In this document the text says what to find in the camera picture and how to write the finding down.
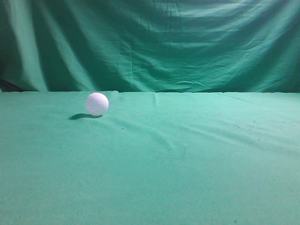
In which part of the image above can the white dimpled golf ball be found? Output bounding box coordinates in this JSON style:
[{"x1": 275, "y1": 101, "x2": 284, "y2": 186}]
[{"x1": 85, "y1": 92, "x2": 109, "y2": 116}]

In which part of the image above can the green table cloth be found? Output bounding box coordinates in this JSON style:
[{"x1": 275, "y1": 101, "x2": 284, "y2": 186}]
[{"x1": 0, "y1": 91, "x2": 300, "y2": 225}]

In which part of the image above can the green backdrop curtain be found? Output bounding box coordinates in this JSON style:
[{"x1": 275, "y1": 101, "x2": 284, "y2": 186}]
[{"x1": 0, "y1": 0, "x2": 300, "y2": 93}]

